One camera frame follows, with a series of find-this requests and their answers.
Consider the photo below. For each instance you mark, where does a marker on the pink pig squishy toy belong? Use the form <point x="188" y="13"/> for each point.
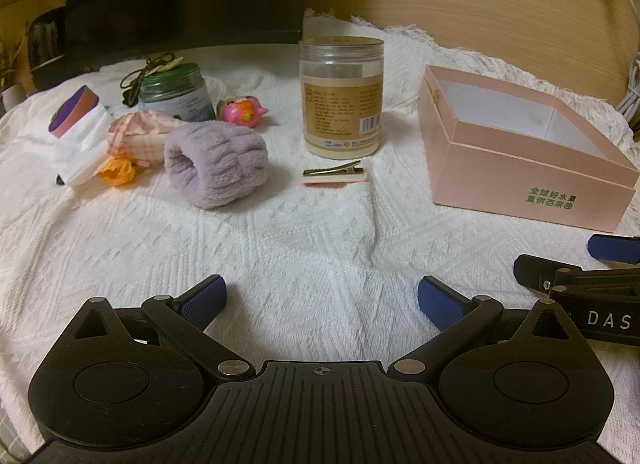
<point x="245" y="111"/>

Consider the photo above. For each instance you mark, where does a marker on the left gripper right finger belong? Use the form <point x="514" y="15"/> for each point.
<point x="462" y="324"/>

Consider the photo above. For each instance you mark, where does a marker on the pink metal hair clip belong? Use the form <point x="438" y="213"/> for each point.
<point x="343" y="174"/>

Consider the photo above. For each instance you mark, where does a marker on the white tissue packet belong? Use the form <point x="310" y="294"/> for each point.
<point x="79" y="154"/>

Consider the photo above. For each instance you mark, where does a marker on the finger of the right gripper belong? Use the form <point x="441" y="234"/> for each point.
<point x="539" y="274"/>
<point x="624" y="249"/>

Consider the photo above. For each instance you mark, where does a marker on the green lidded small jar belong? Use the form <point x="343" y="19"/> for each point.
<point x="180" y="92"/>

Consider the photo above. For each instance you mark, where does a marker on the purple pink sponge puff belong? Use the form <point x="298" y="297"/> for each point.
<point x="72" y="110"/>

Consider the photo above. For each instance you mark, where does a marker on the white textured tablecloth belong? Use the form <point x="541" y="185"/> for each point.
<point x="319" y="273"/>

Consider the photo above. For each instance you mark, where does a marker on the lavender fluffy scrunchie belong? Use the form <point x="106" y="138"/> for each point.
<point x="211" y="164"/>

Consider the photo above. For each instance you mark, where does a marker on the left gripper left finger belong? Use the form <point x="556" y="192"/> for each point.
<point x="182" y="322"/>

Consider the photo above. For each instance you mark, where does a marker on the tall clear plastic jar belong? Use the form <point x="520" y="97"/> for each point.
<point x="342" y="81"/>

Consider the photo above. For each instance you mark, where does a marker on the pink cardboard box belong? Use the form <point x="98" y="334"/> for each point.
<point x="497" y="147"/>

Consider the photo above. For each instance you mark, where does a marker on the orange soft toy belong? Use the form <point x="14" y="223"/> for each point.
<point x="118" y="171"/>

